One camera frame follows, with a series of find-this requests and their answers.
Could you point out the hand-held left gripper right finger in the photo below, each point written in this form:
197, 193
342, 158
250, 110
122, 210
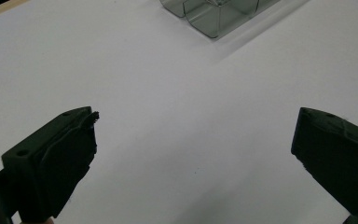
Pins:
338, 155

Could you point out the clear grey compartment box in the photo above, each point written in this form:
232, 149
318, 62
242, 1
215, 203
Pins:
217, 18

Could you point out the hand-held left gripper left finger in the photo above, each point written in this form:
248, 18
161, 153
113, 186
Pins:
52, 161

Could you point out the wooden table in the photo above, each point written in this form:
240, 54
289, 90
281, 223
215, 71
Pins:
0, 8

